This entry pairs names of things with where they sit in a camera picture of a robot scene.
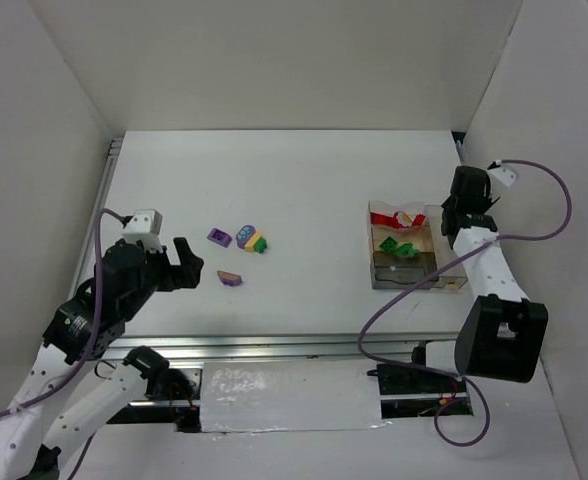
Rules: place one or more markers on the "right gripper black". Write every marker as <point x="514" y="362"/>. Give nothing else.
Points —
<point x="454" y="220"/>

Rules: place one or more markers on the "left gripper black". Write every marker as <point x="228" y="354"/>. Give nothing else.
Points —
<point x="172" y="273"/>

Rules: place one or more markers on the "small red lego brick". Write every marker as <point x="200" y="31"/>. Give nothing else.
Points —
<point x="418" y="220"/>

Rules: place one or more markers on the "yellow half round lego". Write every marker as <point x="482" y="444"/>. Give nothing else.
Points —
<point x="251" y="245"/>

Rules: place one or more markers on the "purple round flower lego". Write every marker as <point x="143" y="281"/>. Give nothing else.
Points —
<point x="244" y="235"/>

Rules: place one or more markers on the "small green lego brick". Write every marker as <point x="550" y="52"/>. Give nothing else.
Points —
<point x="260" y="245"/>

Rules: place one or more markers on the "green square lego brick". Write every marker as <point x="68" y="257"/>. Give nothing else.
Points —
<point x="397" y="252"/>
<point x="389" y="245"/>

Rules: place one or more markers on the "red curved lego brick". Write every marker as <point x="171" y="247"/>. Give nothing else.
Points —
<point x="385" y="220"/>

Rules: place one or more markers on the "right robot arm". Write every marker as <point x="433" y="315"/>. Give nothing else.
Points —
<point x="502" y="335"/>

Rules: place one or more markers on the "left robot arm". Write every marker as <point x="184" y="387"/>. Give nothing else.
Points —
<point x="38" y="433"/>

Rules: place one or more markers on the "purple sloped lego brick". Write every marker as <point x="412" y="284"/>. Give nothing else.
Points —
<point x="219" y="237"/>

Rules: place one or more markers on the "purple butterfly half lego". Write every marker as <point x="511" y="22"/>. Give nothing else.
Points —
<point x="229" y="279"/>

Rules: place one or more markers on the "amber plastic container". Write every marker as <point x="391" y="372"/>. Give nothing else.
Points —
<point x="421" y="239"/>

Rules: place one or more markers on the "clear plastic container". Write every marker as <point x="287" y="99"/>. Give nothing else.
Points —
<point x="412" y="209"/>

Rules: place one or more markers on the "red flower lego piece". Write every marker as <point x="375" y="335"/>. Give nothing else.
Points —
<point x="402" y="220"/>

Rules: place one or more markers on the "white taped panel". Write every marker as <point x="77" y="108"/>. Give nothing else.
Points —
<point x="289" y="396"/>

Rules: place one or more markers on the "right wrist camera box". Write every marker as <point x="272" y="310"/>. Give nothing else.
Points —
<point x="502" y="176"/>

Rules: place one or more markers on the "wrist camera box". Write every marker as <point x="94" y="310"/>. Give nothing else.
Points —
<point x="502" y="176"/>
<point x="144" y="227"/>

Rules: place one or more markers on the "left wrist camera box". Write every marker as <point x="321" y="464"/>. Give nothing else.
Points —
<point x="144" y="227"/>

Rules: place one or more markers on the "aluminium front rail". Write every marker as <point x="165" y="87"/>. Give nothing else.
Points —
<point x="236" y="348"/>

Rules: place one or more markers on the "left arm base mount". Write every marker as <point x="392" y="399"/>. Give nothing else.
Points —
<point x="176" y="405"/>

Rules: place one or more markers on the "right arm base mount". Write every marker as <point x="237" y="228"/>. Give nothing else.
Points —
<point x="408" y="393"/>

